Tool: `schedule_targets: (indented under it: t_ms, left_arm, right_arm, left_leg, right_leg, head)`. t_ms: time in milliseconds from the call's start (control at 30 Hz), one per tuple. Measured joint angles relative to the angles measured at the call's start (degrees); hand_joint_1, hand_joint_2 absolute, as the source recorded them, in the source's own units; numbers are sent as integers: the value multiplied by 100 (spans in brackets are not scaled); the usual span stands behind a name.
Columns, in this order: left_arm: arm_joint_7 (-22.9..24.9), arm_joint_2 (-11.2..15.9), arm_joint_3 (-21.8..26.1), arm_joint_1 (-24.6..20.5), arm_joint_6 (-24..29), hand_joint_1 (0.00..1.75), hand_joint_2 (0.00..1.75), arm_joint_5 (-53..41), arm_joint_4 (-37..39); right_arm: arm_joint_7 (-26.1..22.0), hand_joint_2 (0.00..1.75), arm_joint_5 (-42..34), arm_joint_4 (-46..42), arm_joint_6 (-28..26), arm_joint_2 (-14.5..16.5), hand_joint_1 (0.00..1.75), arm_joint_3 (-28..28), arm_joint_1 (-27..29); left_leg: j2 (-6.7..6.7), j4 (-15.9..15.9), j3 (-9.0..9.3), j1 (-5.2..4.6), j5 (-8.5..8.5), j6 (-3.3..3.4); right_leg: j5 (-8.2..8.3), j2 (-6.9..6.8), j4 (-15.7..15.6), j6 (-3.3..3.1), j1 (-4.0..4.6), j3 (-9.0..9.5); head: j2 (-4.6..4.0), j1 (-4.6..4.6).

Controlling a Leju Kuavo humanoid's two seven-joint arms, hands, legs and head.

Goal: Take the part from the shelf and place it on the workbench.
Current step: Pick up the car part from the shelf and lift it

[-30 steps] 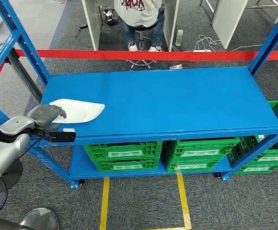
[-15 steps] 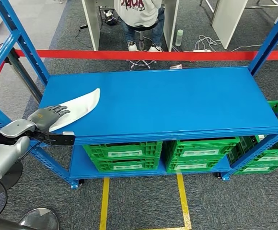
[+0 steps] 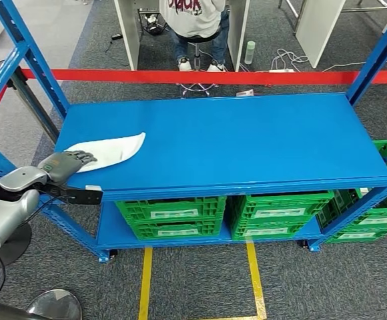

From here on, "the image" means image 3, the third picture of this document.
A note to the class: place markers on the grey stanchion post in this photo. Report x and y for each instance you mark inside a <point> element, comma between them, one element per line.
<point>29,101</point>

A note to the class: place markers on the black round stool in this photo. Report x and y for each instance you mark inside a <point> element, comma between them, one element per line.
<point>198,38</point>

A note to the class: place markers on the white desk side panel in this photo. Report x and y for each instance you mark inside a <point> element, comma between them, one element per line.
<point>239,33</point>
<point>128,33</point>

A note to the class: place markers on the small white floor device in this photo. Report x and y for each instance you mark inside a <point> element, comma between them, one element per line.
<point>245,93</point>

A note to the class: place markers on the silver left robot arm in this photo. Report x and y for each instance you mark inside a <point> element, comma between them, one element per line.
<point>6,212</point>

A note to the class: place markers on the seated person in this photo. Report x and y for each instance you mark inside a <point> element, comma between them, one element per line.
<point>193,20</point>

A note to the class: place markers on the chrome round base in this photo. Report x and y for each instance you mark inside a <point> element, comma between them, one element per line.
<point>54,305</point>

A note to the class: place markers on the pale green bottle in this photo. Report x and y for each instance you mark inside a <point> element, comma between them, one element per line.
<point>249,52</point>

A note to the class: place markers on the white curved plastic part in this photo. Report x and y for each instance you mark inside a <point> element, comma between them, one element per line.
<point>120,148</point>

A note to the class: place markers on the blue metal shelf rack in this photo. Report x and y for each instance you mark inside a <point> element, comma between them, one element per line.
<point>230,141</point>

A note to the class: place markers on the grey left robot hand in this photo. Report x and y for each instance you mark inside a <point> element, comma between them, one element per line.
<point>63,165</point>

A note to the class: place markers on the yellow floor tape line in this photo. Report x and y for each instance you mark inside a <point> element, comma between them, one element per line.
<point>255,274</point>

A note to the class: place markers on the grey metal desk frame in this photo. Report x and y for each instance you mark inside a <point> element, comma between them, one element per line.
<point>363,9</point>

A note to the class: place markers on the black power adapter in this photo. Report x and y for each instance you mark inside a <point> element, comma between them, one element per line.
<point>116,36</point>

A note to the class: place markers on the white power strip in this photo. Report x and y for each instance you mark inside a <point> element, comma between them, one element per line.
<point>281,70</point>

